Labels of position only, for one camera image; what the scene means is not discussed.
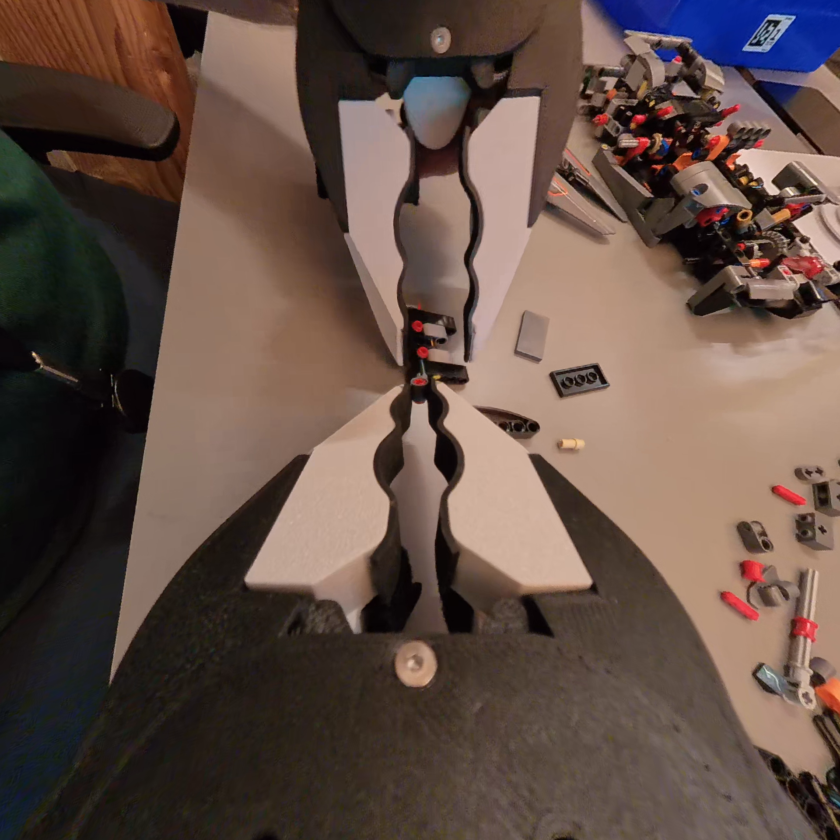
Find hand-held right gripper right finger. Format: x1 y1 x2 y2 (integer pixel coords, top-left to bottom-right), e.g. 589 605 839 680
427 381 596 599

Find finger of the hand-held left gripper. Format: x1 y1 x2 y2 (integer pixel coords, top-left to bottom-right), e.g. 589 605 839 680
338 92 421 367
461 85 542 363

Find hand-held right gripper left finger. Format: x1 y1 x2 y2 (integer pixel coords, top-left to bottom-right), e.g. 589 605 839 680
244 384 411 599

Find black lego frame assembly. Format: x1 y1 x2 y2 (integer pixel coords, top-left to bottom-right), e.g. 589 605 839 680
403 304 470 385

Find black curved lego beam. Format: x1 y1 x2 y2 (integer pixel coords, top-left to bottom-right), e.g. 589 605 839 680
474 405 541 437

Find black three-hole lego plate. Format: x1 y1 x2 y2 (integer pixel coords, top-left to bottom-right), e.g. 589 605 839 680
550 363 610 399

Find grey flat lego tile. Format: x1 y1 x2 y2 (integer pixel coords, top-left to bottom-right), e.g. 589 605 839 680
514 310 551 363

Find partly built lego car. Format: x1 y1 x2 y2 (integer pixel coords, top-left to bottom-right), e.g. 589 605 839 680
581 33 840 322

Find pile of loose lego pieces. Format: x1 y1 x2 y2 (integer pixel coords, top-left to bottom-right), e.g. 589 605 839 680
720 459 840 840

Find blue storage bin white label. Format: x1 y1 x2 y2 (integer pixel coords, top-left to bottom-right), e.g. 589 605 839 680
591 0 840 73

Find black office chair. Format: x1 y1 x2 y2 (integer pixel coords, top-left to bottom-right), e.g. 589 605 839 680
0 61 181 165

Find wooden partition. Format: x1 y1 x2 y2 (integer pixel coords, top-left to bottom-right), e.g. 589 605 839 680
0 0 198 204

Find white rounded board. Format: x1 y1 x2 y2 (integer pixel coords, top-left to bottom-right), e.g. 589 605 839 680
742 150 840 263

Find black belt clip strap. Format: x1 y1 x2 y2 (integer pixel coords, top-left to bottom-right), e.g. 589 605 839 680
0 328 155 434

